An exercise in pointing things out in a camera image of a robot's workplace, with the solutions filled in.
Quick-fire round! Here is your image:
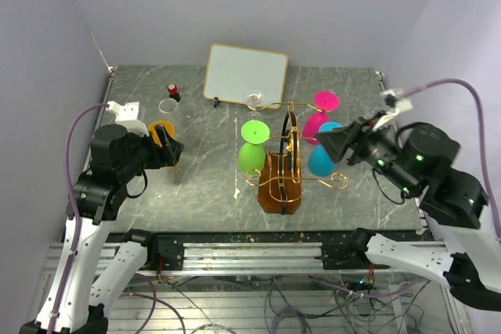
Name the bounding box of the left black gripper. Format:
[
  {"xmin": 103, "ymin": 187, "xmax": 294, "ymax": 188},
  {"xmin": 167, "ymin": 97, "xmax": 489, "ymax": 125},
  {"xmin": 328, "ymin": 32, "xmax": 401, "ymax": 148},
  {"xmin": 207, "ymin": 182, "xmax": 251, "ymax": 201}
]
[{"xmin": 117, "ymin": 124, "xmax": 185, "ymax": 181}]

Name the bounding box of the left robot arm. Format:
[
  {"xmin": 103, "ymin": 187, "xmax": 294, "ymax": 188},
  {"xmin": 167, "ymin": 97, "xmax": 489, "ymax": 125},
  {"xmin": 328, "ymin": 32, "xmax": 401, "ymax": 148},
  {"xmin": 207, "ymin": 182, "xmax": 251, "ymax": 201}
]
[{"xmin": 20, "ymin": 123, "xmax": 184, "ymax": 333}]

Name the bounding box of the clear wine glass back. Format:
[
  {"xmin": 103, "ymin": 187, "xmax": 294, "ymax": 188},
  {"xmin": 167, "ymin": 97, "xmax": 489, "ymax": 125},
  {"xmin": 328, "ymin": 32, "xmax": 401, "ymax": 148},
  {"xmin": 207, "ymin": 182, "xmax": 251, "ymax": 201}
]
[{"xmin": 243, "ymin": 88, "xmax": 265, "ymax": 121}]

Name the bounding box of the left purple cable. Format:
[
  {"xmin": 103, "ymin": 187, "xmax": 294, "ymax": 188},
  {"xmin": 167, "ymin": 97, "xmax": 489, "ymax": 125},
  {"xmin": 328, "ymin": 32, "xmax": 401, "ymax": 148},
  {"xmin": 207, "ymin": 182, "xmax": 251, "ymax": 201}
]
[{"xmin": 49, "ymin": 102, "xmax": 110, "ymax": 331}]

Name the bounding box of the gold wire glass rack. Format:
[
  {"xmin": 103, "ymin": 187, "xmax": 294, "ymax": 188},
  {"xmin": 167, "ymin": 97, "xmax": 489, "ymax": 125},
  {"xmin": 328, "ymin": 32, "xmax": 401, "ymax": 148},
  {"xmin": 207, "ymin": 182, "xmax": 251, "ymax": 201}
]
[{"xmin": 244, "ymin": 102, "xmax": 348, "ymax": 216}]

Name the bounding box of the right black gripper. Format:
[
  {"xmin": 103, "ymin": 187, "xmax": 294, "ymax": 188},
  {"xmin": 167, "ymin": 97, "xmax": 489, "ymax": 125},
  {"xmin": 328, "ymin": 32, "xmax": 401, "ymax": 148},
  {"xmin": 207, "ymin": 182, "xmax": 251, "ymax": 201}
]
[{"xmin": 314, "ymin": 110, "xmax": 419, "ymax": 194}]

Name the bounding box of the clear wine glass front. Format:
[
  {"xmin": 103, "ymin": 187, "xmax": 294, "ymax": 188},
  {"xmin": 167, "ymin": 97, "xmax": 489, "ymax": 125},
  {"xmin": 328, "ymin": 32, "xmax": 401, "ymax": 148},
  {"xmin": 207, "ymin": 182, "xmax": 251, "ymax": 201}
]
[{"xmin": 158, "ymin": 98, "xmax": 179, "ymax": 120}]

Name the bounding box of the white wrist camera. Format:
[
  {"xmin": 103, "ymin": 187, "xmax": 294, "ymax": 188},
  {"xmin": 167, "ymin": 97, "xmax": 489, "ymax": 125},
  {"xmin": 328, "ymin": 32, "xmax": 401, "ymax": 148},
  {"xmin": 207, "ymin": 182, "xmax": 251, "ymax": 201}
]
[
  {"xmin": 372, "ymin": 89, "xmax": 413, "ymax": 131},
  {"xmin": 106, "ymin": 101, "xmax": 149, "ymax": 136}
]

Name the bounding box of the aluminium frame rail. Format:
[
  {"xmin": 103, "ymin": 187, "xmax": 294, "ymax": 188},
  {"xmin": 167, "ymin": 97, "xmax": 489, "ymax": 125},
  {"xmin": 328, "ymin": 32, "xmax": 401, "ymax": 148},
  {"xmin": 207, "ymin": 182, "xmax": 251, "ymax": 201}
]
[{"xmin": 42, "ymin": 240, "xmax": 368, "ymax": 277}]

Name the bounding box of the orange wine glass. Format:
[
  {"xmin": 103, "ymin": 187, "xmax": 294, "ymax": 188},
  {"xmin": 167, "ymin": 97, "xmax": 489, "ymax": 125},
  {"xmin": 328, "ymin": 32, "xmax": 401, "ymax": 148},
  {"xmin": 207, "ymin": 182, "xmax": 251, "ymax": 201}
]
[{"xmin": 145, "ymin": 120, "xmax": 184, "ymax": 169}]

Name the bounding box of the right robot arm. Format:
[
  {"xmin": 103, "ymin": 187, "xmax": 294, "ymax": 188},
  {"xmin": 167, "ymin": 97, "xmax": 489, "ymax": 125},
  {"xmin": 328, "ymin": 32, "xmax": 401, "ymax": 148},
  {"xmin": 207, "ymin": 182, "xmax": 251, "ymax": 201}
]
[{"xmin": 315, "ymin": 118, "xmax": 500, "ymax": 311}]

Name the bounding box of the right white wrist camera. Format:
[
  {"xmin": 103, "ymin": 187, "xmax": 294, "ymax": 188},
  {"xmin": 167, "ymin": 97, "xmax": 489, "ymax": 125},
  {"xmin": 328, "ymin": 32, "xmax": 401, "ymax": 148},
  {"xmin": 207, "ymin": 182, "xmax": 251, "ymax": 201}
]
[{"xmin": 372, "ymin": 89, "xmax": 413, "ymax": 131}]

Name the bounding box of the red black stamp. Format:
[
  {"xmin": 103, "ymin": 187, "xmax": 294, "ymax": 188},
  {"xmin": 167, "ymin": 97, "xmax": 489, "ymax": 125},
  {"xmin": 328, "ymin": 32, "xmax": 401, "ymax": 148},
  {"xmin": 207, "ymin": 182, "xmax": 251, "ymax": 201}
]
[{"xmin": 167, "ymin": 83, "xmax": 181, "ymax": 102}]

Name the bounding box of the pink wine glass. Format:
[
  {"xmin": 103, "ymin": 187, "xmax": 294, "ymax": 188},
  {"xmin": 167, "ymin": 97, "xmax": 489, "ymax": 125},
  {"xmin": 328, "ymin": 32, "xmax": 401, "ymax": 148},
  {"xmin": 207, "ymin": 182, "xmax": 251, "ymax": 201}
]
[{"xmin": 301, "ymin": 91, "xmax": 341, "ymax": 145}]

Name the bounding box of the gold framed whiteboard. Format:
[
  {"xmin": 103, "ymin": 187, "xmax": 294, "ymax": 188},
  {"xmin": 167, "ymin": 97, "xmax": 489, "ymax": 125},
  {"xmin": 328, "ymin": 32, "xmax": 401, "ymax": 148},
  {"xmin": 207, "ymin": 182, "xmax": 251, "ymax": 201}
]
[{"xmin": 204, "ymin": 44, "xmax": 288, "ymax": 109}]

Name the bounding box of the blue wine glass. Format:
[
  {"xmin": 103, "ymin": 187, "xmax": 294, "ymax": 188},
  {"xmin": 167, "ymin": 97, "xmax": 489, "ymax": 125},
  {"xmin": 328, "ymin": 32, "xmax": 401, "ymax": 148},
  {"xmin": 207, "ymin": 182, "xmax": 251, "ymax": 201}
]
[{"xmin": 308, "ymin": 121, "xmax": 343, "ymax": 178}]

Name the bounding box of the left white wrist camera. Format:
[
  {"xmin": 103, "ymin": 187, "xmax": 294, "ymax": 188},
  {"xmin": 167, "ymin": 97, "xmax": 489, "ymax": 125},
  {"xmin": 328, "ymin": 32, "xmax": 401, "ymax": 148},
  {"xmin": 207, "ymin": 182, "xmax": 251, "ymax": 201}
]
[{"xmin": 106, "ymin": 101, "xmax": 149, "ymax": 136}]

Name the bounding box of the clear wine glass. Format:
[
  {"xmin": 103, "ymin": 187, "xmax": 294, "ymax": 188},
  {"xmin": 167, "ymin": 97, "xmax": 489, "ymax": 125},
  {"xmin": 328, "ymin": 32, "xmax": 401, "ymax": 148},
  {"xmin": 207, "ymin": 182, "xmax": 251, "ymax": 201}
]
[
  {"xmin": 158, "ymin": 98, "xmax": 179, "ymax": 120},
  {"xmin": 243, "ymin": 88, "xmax": 265, "ymax": 121}
]

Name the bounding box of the green wine glass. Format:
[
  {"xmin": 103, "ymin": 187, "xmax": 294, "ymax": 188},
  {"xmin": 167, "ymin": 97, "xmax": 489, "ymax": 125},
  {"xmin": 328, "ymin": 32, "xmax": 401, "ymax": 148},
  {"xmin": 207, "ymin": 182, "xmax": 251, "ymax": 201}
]
[{"xmin": 237, "ymin": 120, "xmax": 270, "ymax": 176}]

